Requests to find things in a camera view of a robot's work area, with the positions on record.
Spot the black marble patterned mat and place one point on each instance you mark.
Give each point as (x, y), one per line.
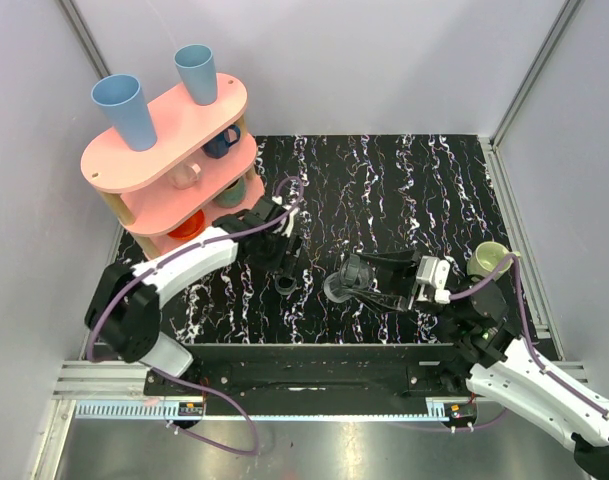
(371, 193)

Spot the large blue plastic cup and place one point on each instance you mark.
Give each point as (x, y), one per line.
(120, 97)

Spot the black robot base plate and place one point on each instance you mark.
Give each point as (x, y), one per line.
(330, 380)

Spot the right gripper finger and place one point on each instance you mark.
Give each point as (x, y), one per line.
(401, 263)
(381, 302)

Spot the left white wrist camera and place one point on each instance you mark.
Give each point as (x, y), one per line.
(286, 226)

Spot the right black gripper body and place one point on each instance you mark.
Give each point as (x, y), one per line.
(416, 297)

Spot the orange plastic bowl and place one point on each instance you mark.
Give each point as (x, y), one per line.
(189, 229)

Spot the dark blue ceramic mug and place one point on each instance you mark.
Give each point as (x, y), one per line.
(220, 145)

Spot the white slotted cable duct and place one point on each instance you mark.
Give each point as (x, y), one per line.
(138, 411)

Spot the pink ceramic mug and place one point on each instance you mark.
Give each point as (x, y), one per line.
(185, 175)

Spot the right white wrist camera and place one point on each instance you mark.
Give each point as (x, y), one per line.
(441, 294)

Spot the pink three-tier wooden shelf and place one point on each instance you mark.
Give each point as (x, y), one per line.
(136, 185)

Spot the small blue plastic cup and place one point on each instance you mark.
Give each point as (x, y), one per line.
(196, 67)

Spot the teal speckled ceramic cup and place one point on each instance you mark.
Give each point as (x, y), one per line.
(233, 195)

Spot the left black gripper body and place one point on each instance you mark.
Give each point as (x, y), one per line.
(282, 253)

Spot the light green ceramic mug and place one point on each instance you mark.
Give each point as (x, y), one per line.
(486, 257)

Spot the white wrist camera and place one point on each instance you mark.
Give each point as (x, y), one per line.
(441, 294)
(286, 226)

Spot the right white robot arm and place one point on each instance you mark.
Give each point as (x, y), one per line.
(495, 358)

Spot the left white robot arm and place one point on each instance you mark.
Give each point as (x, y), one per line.
(125, 310)

